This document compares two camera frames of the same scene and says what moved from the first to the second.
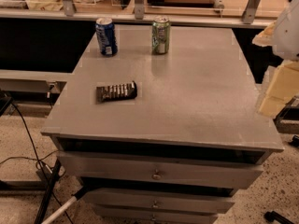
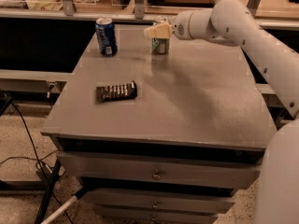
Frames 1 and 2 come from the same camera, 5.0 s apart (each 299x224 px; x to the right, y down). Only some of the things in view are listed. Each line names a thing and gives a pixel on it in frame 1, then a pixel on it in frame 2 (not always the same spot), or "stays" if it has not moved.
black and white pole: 48,193 stays
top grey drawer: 231,170 stays
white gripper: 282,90 -> 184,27
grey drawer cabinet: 163,124 stays
